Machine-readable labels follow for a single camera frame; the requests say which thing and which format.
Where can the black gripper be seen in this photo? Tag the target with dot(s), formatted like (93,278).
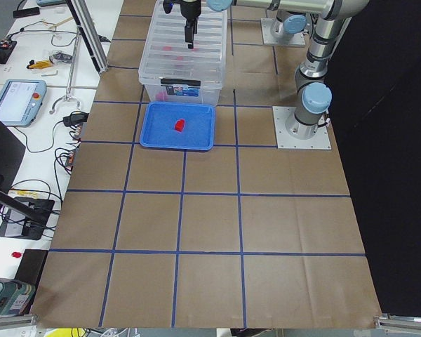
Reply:
(189,8)

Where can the clear ribbed box lid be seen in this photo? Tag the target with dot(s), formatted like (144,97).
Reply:
(204,62)

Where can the red block from tray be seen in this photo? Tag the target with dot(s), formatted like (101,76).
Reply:
(179,125)

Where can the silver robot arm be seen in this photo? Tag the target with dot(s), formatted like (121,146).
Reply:
(287,28)
(314,97)

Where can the clear plastic storage box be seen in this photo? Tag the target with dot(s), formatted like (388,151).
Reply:
(185,94)

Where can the green device box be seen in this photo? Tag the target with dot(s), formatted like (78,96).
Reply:
(14,297)

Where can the red block under lid lower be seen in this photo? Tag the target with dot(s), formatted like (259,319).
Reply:
(160,96)

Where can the blue plastic tray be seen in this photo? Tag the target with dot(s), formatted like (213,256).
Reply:
(158,126)

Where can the metal clamp stand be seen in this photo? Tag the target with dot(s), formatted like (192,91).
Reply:
(68,97)

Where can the black power adapter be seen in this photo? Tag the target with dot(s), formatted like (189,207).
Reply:
(75,118)

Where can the yellow black hand tool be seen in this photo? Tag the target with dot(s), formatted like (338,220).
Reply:
(42,64)

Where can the black remote on desk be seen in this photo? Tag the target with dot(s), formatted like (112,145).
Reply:
(26,12)

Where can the blue teach pendant tablet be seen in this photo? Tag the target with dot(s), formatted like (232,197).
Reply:
(20,101)

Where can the black monitor stand base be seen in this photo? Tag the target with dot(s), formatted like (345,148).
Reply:
(16,225)

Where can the black box latch handle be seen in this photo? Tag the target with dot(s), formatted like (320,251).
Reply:
(187,82)

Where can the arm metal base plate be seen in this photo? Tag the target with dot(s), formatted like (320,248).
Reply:
(266,23)
(292,135)

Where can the aluminium frame post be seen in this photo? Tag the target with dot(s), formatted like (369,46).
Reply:
(87,30)

